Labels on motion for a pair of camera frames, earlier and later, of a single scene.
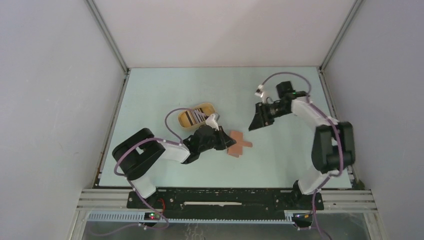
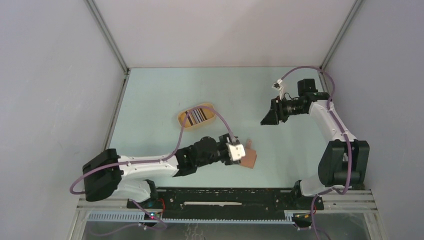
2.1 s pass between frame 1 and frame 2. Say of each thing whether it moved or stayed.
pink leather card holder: moved
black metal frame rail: stayed
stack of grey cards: stayed
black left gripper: moved
